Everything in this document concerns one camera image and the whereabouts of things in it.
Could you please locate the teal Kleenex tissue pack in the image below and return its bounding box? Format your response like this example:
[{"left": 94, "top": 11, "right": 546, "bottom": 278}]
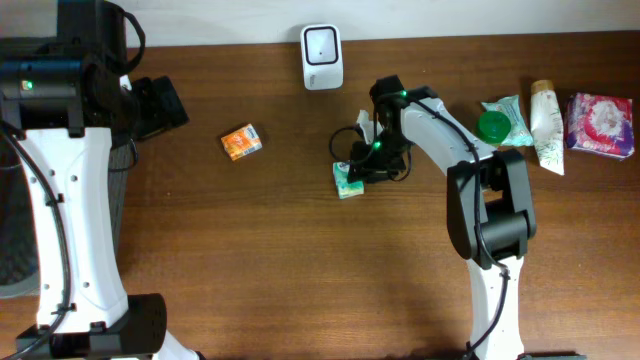
[{"left": 333, "top": 162, "right": 365, "bottom": 200}]

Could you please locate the white cream tube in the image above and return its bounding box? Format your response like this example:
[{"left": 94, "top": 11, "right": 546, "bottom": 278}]
[{"left": 530, "top": 80, "right": 565, "bottom": 176}]

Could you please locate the green lid jar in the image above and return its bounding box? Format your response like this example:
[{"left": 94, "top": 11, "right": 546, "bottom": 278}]
[{"left": 475, "top": 111, "right": 511, "bottom": 145}]

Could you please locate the teal snack pouch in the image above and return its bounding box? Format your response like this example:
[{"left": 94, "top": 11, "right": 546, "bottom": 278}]
[{"left": 482, "top": 95, "right": 533, "bottom": 147}]

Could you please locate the orange Kleenex tissue pack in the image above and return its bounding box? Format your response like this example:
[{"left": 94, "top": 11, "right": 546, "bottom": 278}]
[{"left": 221, "top": 124, "right": 262, "bottom": 161}]

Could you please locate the grey plastic basket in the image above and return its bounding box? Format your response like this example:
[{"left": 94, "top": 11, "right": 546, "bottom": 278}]
[{"left": 1, "top": 138, "right": 132, "bottom": 299}]

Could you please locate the white barcode scanner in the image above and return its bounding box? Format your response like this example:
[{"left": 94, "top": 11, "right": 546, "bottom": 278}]
[{"left": 300, "top": 24, "right": 344, "bottom": 91}]

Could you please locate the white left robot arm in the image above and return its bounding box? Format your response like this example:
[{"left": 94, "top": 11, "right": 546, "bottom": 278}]
[{"left": 1, "top": 1, "right": 197, "bottom": 359}]

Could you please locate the red purple package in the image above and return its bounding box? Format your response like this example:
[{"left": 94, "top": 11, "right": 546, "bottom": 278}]
[{"left": 565, "top": 93, "right": 635, "bottom": 160}]

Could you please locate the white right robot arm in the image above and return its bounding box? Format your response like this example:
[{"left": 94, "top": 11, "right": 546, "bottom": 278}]
[{"left": 348, "top": 75, "right": 537, "bottom": 359}]

